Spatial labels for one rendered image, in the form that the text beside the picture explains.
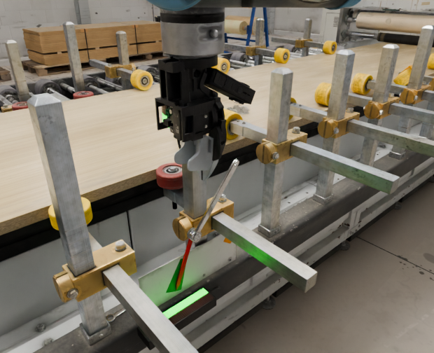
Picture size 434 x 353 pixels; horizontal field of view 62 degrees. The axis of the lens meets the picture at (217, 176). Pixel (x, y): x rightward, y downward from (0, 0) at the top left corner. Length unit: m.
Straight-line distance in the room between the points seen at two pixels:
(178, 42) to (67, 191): 0.27
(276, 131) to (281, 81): 0.11
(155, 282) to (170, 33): 0.48
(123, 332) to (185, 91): 0.48
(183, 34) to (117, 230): 0.57
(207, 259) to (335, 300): 1.11
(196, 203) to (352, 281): 1.36
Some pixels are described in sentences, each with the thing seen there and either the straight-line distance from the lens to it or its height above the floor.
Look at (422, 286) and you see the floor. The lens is 2.10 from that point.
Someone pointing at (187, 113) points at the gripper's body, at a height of 1.14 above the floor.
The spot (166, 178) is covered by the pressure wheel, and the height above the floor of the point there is 0.90.
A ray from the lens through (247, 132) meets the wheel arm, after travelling 0.99.
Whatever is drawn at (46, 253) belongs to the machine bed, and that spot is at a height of 0.78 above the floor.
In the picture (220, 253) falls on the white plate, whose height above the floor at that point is 0.75.
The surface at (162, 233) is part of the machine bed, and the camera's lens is 1.03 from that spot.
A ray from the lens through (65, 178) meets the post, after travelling 0.58.
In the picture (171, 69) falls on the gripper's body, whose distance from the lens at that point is 0.52.
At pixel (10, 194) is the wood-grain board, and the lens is 0.90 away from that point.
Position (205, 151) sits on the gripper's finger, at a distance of 0.59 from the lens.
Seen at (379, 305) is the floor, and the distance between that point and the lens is 1.91.
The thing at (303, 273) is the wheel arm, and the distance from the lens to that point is 0.66.
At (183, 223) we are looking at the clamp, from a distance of 0.75.
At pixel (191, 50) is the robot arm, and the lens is 0.51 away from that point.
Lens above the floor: 1.30
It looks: 28 degrees down
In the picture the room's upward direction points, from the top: straight up
